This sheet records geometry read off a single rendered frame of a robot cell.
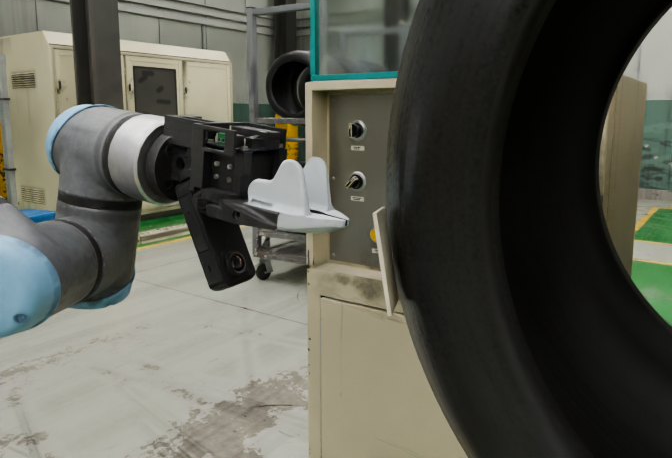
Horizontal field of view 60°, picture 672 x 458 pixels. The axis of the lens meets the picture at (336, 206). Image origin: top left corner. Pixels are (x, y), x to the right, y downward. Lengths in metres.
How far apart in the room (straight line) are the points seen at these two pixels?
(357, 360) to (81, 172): 0.70
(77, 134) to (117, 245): 0.12
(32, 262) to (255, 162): 0.21
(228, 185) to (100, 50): 5.39
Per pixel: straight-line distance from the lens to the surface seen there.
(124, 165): 0.60
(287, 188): 0.49
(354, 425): 1.24
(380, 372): 1.16
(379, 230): 0.33
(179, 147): 0.59
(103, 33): 5.93
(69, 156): 0.68
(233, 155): 0.51
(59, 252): 0.59
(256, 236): 4.22
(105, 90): 5.88
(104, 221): 0.67
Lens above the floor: 1.21
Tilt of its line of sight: 9 degrees down
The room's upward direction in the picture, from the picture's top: straight up
